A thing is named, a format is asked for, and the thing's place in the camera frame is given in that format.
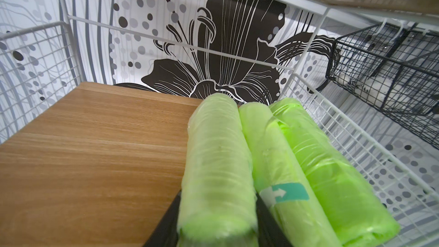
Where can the pale green roll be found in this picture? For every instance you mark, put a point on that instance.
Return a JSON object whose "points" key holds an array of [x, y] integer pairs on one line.
{"points": [[218, 199]]}

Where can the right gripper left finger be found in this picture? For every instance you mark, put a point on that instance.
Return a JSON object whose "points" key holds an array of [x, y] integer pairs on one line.
{"points": [[165, 233]]}

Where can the white wire three-tier shelf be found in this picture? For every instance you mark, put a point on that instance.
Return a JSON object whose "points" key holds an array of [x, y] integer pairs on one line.
{"points": [[96, 96]]}

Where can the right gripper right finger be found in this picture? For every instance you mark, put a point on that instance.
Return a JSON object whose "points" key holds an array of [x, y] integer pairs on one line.
{"points": [[269, 232]]}

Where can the green roll front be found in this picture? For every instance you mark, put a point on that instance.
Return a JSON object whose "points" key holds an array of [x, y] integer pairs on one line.
{"points": [[281, 183]]}

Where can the black wire wall basket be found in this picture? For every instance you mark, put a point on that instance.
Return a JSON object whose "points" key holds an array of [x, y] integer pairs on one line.
{"points": [[394, 70]]}

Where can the green roll sideways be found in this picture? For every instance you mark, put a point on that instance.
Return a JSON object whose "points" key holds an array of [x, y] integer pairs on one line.
{"points": [[357, 216]]}

